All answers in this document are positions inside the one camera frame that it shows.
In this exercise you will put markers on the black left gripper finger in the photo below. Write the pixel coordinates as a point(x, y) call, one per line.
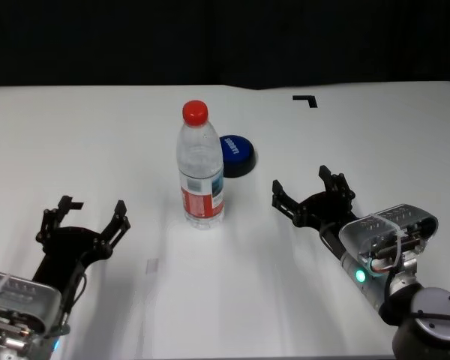
point(114, 232)
point(52, 221)

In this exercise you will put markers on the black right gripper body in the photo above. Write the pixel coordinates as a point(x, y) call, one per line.
point(326, 212)

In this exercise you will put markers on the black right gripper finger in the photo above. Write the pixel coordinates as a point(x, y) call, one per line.
point(287, 204)
point(339, 185)

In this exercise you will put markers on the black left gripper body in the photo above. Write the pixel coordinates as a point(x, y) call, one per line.
point(65, 247)

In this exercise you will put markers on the blue push button black base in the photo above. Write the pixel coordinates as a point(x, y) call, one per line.
point(237, 150)

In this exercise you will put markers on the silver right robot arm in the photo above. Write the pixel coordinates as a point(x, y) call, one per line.
point(427, 330)

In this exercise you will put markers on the clear water bottle red cap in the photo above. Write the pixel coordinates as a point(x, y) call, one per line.
point(198, 157)

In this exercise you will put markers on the black curtain backdrop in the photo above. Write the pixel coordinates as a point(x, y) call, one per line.
point(135, 37)

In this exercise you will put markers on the clear right wrist camera housing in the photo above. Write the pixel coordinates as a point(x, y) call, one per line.
point(382, 228)

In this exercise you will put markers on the clear wrist camera housing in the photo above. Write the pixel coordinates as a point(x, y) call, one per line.
point(22, 296)
point(382, 228)

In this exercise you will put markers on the clear left wrist camera housing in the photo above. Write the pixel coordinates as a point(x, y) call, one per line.
point(22, 296)

